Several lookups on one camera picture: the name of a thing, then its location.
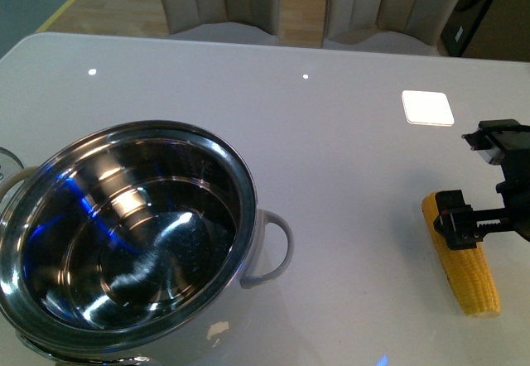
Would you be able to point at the right beige upholstered chair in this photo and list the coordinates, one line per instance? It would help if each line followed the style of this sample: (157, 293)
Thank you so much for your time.
(404, 27)

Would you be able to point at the beige upholstered chair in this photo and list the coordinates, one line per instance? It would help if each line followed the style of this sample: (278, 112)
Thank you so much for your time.
(404, 27)
(253, 22)

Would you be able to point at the glass pot lid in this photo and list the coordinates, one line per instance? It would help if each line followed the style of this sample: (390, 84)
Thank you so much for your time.
(10, 164)

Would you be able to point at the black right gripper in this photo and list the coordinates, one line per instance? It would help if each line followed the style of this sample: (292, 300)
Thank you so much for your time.
(452, 215)

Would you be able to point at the stainless steel pot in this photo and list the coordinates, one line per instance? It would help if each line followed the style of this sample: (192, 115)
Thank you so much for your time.
(128, 234)

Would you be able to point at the yellow corn cob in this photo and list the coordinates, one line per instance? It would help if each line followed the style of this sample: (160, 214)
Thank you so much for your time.
(467, 271)

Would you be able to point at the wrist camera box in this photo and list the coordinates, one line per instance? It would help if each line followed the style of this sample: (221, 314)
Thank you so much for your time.
(498, 141)

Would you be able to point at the left beige upholstered chair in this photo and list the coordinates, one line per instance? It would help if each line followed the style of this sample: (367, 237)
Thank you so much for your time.
(253, 22)

